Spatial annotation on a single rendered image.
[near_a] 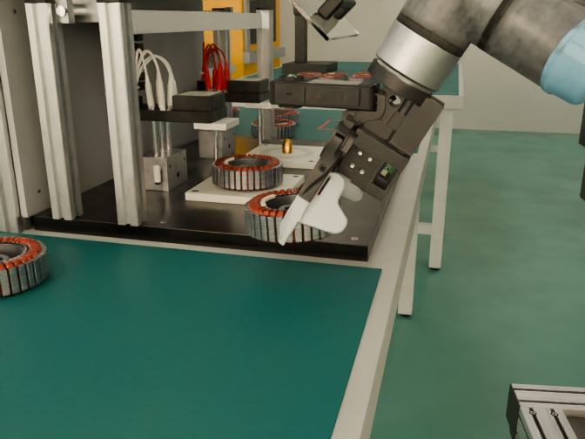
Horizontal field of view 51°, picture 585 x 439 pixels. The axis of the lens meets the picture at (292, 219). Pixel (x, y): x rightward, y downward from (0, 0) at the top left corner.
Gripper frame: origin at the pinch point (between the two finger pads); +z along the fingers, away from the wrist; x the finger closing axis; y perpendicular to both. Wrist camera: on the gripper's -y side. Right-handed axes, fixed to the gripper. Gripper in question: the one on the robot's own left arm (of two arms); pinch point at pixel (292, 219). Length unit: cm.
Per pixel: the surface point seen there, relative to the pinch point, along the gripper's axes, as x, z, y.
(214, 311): -12.5, 7.7, -1.1
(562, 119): 558, 5, 135
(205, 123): 21.1, 3.7, -20.2
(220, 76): 46, 3, -29
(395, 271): 3.0, -0.3, 13.4
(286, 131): 78, 15, -17
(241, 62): 370, 77, -116
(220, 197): 17.1, 10.7, -11.9
